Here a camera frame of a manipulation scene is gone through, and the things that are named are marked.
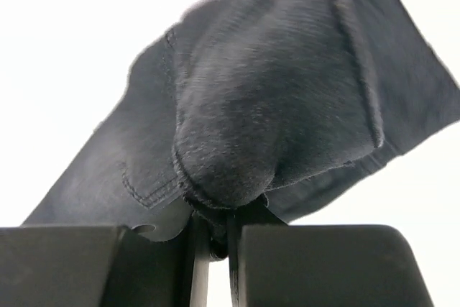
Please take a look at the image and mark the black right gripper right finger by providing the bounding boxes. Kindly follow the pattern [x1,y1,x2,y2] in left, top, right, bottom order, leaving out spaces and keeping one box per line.
[227,215,433,307]

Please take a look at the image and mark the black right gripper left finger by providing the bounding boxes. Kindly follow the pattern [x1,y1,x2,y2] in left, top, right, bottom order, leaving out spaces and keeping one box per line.
[1,226,191,306]

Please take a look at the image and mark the black trousers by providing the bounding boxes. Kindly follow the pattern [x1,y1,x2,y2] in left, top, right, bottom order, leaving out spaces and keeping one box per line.
[26,0,459,260]

